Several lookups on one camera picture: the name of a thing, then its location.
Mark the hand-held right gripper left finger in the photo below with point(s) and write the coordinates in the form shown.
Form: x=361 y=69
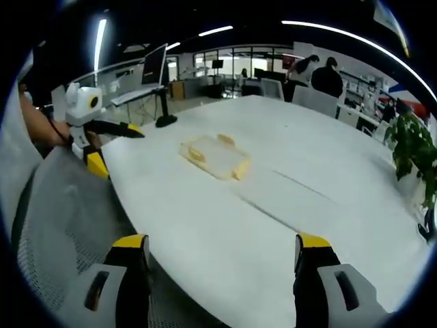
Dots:
x=134 y=273

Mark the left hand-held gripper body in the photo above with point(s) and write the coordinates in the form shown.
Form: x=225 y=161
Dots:
x=82 y=102

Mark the white office chair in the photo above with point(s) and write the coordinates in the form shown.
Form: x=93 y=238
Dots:
x=315 y=100
x=272 y=89

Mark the person's white shirt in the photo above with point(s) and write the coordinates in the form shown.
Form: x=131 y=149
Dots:
x=15 y=153

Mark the computer monitor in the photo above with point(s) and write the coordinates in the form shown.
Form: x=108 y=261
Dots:
x=153 y=66

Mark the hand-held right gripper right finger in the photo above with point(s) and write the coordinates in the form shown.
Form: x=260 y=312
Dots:
x=312 y=273

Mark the green potted plant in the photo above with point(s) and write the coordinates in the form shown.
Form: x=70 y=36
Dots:
x=411 y=143

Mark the grey mesh office chair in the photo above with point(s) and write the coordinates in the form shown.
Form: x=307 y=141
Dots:
x=71 y=212

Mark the clear box with yellow plastic buckle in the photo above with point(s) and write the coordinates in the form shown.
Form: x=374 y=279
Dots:
x=215 y=155

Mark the long ceiling light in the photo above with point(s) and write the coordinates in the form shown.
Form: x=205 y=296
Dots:
x=215 y=31
x=99 y=42
x=173 y=46
x=341 y=32

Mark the black monitor stand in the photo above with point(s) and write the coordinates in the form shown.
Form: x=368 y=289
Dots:
x=166 y=118

